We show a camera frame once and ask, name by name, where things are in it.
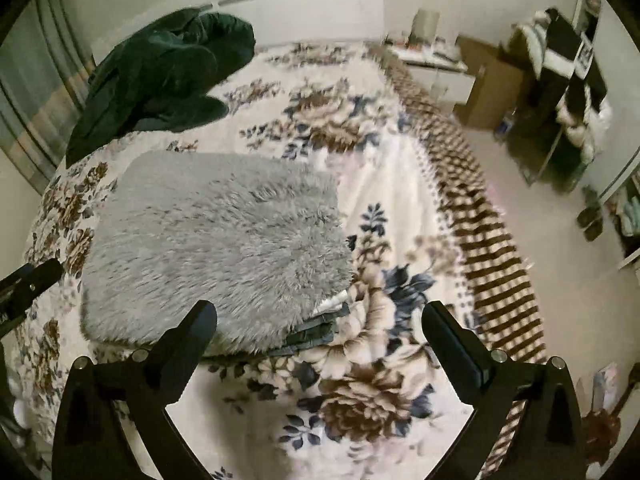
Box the black folded pants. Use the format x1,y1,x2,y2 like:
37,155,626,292
270,330,336,357

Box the dark grey folded pants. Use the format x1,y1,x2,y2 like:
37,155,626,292
295,312,346,336

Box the grey fleece pants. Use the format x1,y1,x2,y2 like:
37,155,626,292
80,150,358,359

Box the bed with floral sheet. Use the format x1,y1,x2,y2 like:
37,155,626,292
15,40,548,480

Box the black and white jacket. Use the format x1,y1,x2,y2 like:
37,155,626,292
542,7,608,111

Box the white nightstand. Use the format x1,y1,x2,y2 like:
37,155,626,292
387,40,477,111

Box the cardboard box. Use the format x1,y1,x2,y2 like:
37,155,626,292
452,35,526,131

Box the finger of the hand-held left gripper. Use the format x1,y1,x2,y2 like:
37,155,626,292
0,258,65,335

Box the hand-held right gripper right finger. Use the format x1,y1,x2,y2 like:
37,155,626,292
421,301,586,480

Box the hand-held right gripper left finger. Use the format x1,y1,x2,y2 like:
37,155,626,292
51,300,218,480

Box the brown checkered blanket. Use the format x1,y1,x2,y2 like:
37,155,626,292
370,42,548,467

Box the dark green blanket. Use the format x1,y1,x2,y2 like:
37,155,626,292
65,7,257,166

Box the plastic water bottle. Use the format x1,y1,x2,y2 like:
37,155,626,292
495,107,518,138

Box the tissue pack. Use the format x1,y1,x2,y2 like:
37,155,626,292
592,362,618,411

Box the white headboard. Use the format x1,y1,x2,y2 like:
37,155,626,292
90,0,386,61

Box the white table lamp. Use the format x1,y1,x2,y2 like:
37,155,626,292
412,8,441,43

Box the green curtain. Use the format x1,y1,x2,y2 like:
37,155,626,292
0,0,96,192

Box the white wardrobe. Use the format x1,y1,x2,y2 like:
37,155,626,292
575,0,640,271

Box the pair of dark slippers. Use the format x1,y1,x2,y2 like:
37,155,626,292
577,185,606,242

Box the metal chair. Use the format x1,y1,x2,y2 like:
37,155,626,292
507,7,613,193

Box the white puffy jacket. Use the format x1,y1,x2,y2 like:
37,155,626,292
555,99,613,162

